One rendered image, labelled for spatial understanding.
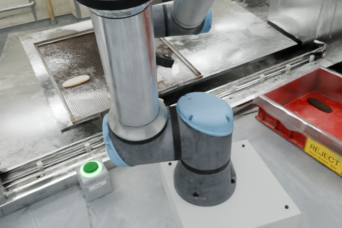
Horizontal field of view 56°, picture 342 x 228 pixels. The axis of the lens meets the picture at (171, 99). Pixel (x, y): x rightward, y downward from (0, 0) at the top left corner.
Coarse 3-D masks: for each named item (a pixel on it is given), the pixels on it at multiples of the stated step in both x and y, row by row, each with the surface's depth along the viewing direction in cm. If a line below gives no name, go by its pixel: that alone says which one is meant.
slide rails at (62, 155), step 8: (296, 64) 133; (304, 64) 133; (272, 72) 129; (248, 80) 124; (256, 80) 124; (264, 80) 124; (248, 88) 120; (96, 144) 98; (64, 152) 96; (72, 152) 96; (88, 152) 96; (48, 160) 94; (56, 160) 94; (24, 168) 91; (32, 168) 91; (48, 168) 91; (8, 176) 89; (16, 176) 89; (8, 184) 87
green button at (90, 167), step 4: (84, 164) 84; (88, 164) 84; (92, 164) 84; (96, 164) 83; (84, 168) 82; (88, 168) 82; (92, 168) 82; (96, 168) 82; (84, 172) 82; (88, 172) 82; (92, 172) 82
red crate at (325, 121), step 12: (312, 96) 118; (324, 96) 118; (288, 108) 113; (300, 108) 112; (312, 108) 112; (336, 108) 111; (264, 120) 106; (276, 120) 100; (312, 120) 107; (324, 120) 106; (336, 120) 106; (288, 132) 99; (336, 132) 101; (300, 144) 96
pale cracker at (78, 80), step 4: (80, 76) 117; (84, 76) 117; (88, 76) 117; (68, 80) 115; (72, 80) 115; (76, 80) 115; (80, 80) 115; (84, 80) 116; (64, 84) 114; (68, 84) 113; (72, 84) 114; (76, 84) 115
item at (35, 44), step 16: (80, 32) 139; (64, 48) 131; (80, 48) 131; (160, 48) 134; (48, 64) 123; (64, 64) 123; (64, 80) 116; (96, 80) 117; (176, 80) 119; (192, 80) 119; (96, 112) 103
